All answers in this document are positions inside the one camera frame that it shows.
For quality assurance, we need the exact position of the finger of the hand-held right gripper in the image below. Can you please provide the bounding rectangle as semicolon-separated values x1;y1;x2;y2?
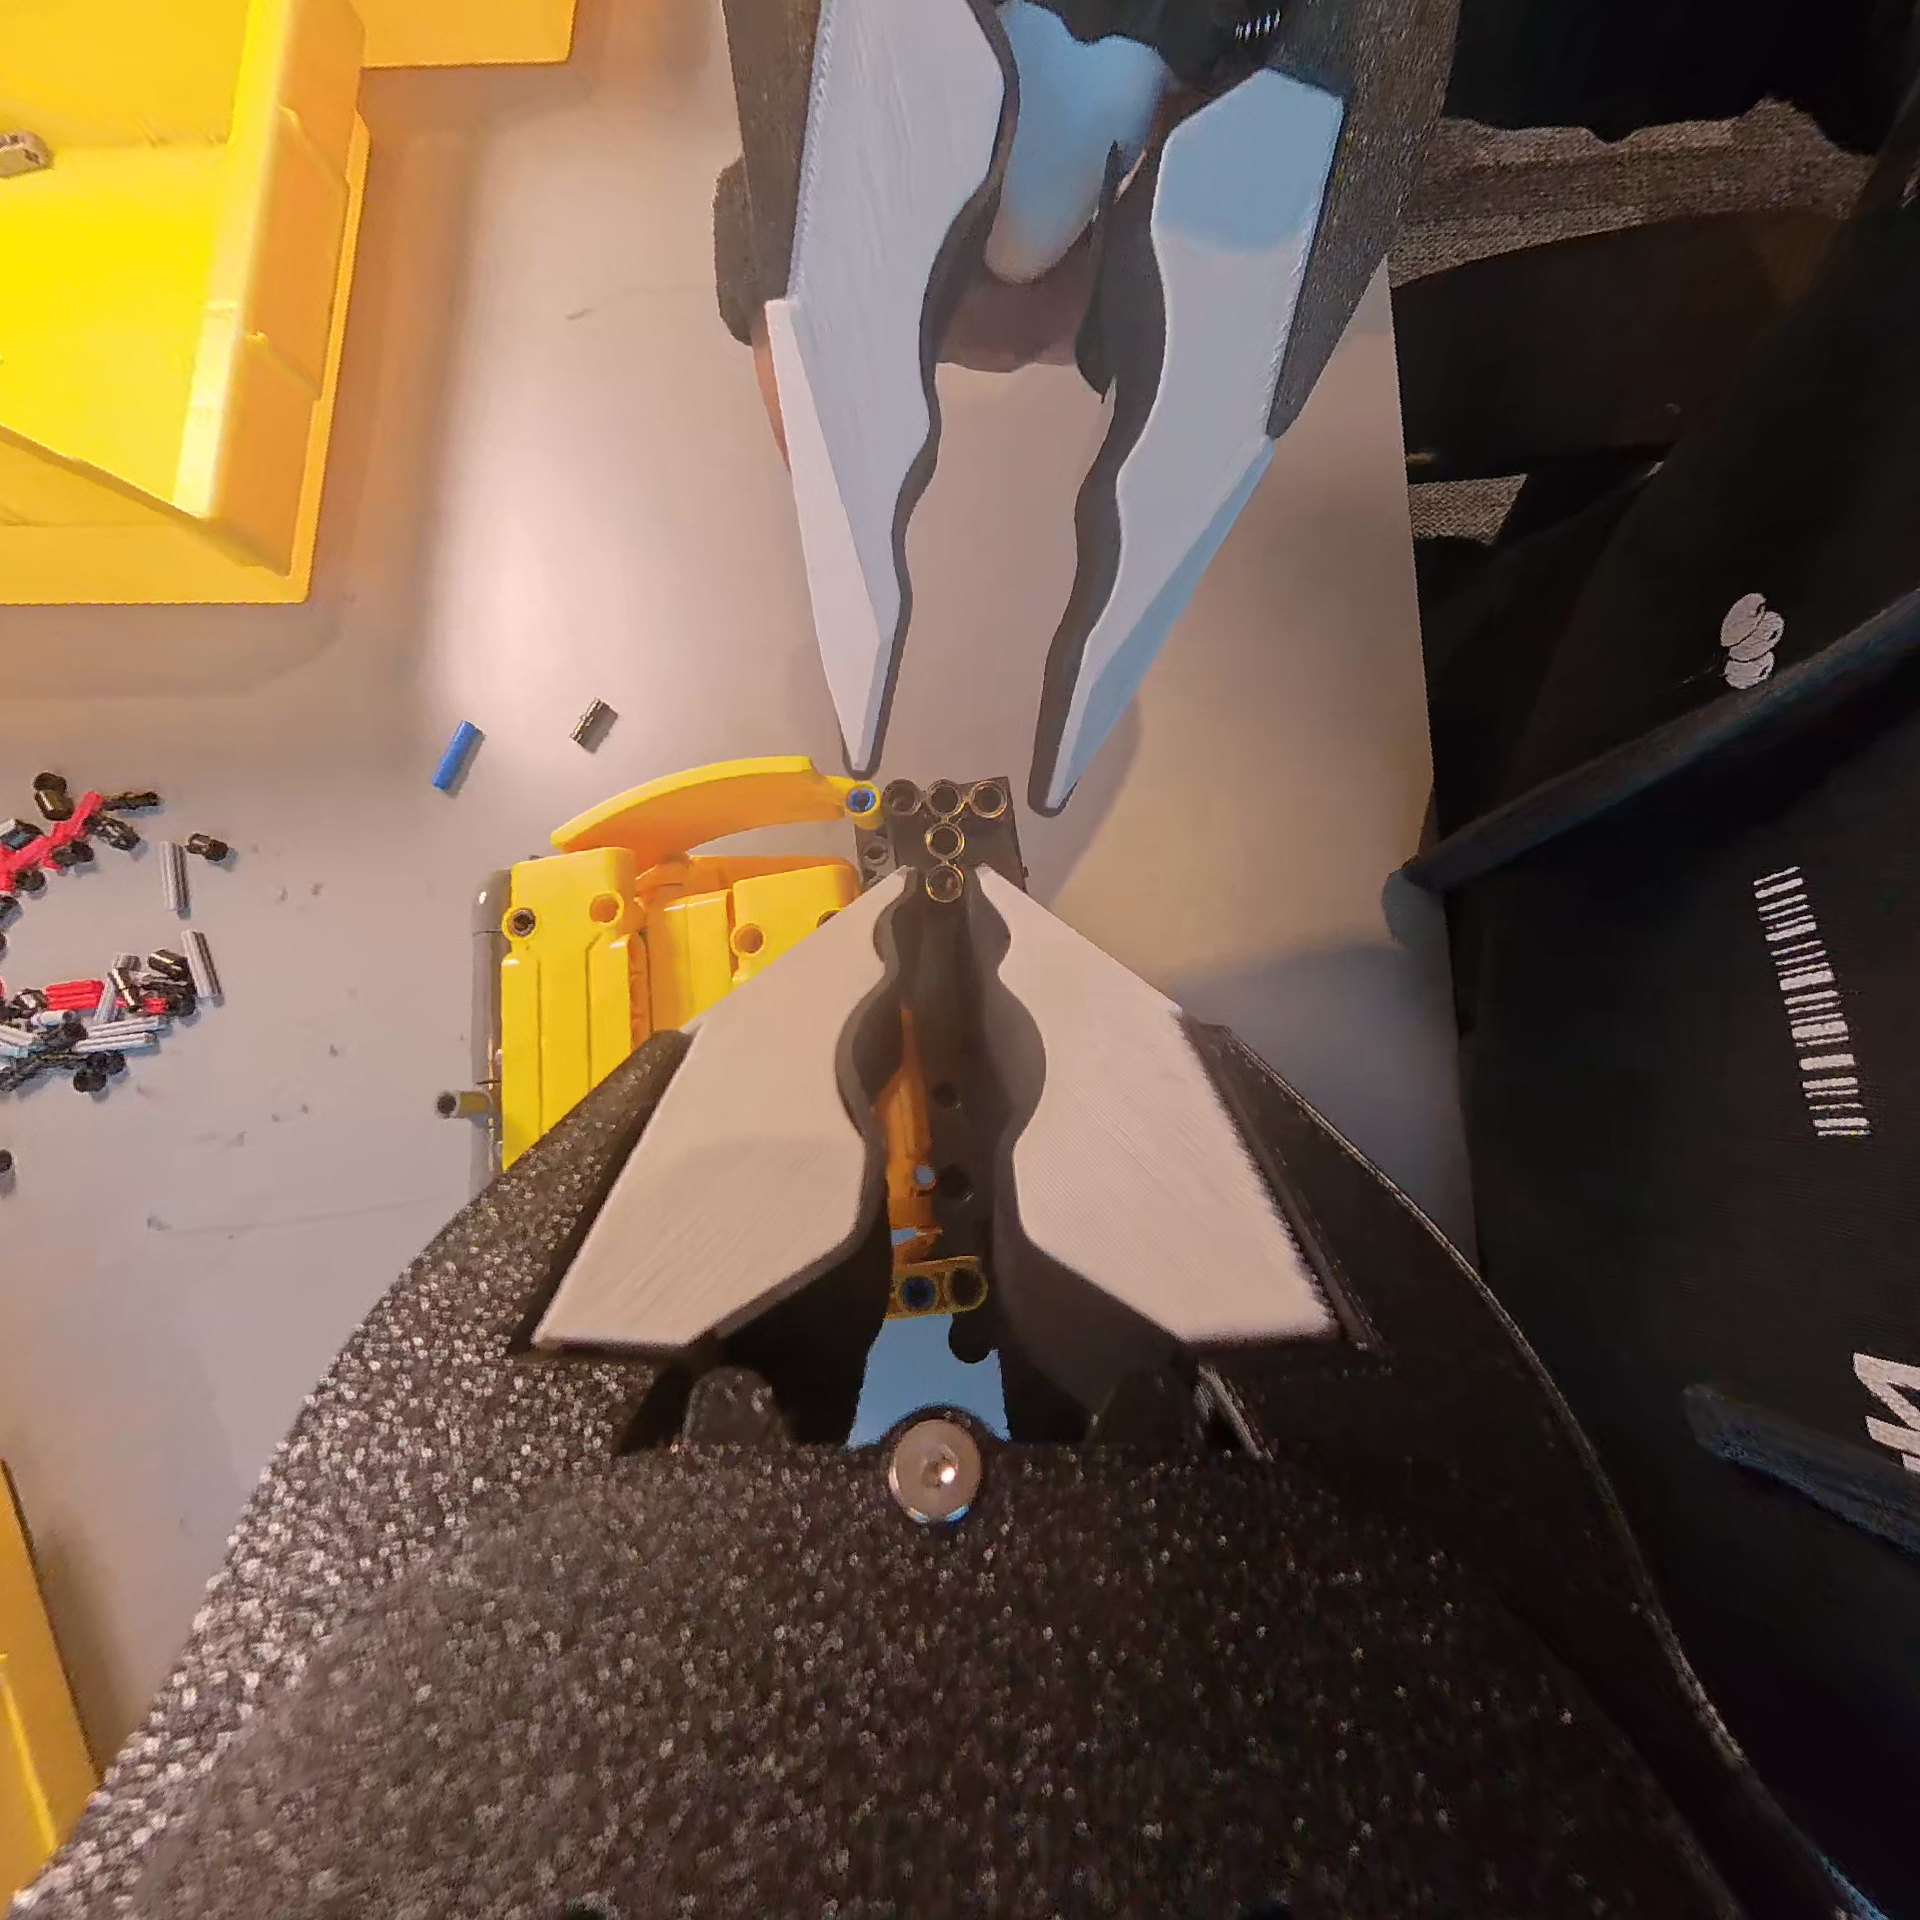
1035;62;1346;818
767;0;1011;778

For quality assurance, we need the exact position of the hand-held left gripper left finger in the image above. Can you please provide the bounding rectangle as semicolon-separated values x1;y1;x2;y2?
529;872;938;1414

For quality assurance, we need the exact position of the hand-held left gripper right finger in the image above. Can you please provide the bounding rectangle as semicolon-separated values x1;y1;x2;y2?
961;872;1337;1407

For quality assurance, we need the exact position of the yellow toy brick vehicle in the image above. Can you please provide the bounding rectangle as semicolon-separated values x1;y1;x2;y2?
447;756;1038;1414

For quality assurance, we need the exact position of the black holed brick beam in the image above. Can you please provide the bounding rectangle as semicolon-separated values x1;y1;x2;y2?
851;772;1040;1322

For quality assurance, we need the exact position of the grey desk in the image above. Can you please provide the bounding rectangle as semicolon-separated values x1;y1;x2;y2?
0;0;1489;1920

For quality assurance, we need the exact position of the yellow plastic bin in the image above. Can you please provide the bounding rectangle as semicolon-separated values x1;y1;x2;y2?
361;0;578;68
0;1466;99;1818
0;0;371;607

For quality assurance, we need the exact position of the pile of small brick pieces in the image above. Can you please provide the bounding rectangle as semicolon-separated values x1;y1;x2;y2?
0;772;242;1105

